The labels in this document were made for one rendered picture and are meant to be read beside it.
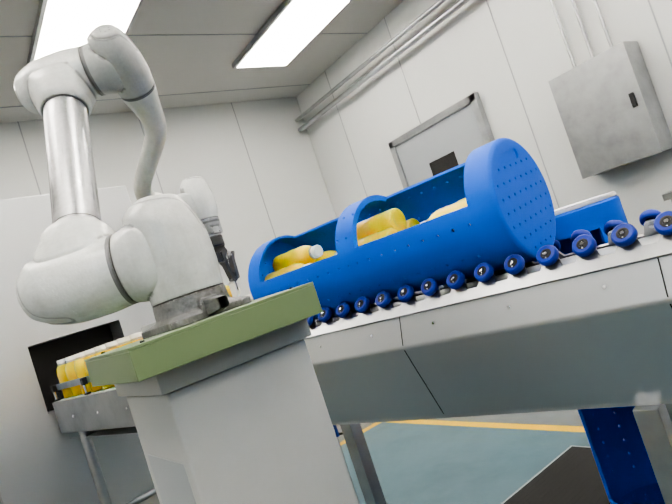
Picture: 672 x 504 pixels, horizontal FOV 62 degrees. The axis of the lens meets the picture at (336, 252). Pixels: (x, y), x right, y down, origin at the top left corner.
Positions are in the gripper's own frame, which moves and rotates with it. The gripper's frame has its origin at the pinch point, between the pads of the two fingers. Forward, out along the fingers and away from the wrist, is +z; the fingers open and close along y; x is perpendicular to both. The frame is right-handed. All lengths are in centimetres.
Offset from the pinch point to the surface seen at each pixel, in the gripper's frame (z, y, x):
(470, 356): 33, -3, -85
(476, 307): 22, -3, -91
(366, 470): 69, 15, -21
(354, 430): 56, 15, -21
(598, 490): 96, 58, -74
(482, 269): 14, -1, -95
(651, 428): 52, 0, -117
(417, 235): 3, -5, -83
